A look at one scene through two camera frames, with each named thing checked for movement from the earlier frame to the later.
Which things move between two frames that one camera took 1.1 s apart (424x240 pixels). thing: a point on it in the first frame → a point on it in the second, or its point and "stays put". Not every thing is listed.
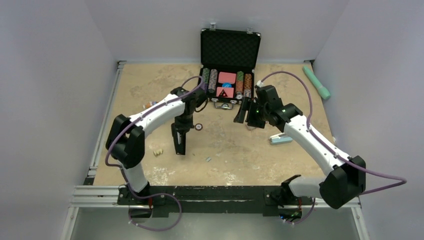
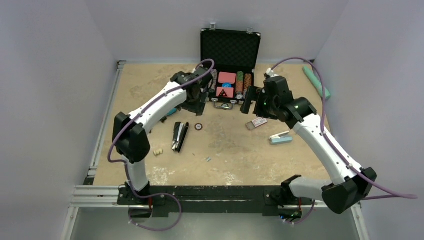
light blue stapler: x=279 y=138 stays put
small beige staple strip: x=156 y=152 stays put
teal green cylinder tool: x=322 y=90 stays put
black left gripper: x=184 y=127 → x=197 y=109
